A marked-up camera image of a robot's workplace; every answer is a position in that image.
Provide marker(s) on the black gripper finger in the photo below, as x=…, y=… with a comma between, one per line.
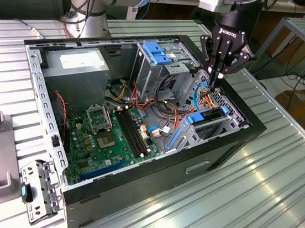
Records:
x=241, y=61
x=208, y=48

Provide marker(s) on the black latch with blue tab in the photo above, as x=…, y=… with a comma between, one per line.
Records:
x=24, y=191

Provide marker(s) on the grey metal disk bay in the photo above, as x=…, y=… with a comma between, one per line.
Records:
x=191, y=138

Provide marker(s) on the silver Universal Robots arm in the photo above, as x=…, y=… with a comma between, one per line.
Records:
x=100, y=21

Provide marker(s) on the CPU socket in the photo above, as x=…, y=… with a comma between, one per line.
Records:
x=106, y=141

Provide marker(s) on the blue plastic drive latch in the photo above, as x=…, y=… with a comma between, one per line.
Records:
x=155, y=54

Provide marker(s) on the black RAM slot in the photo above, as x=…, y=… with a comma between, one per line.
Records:
x=130, y=133
x=127, y=133
x=134, y=134
x=137, y=134

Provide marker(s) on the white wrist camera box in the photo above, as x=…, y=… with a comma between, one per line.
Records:
x=212, y=3

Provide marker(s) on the grey metal card bracket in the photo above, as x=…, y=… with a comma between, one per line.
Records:
x=48, y=187

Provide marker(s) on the grey optical drive cage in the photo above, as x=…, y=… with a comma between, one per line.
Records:
x=148, y=77

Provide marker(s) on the green motherboard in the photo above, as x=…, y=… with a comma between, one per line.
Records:
x=107, y=161

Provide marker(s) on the hard disk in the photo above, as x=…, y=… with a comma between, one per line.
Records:
x=195, y=117

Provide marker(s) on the grey power supply unit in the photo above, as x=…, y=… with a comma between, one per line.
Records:
x=72, y=87

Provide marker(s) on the blue expansion slot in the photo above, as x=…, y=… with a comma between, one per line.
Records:
x=101, y=170

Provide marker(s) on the black open PC case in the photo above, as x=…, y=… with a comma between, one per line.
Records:
x=136, y=198

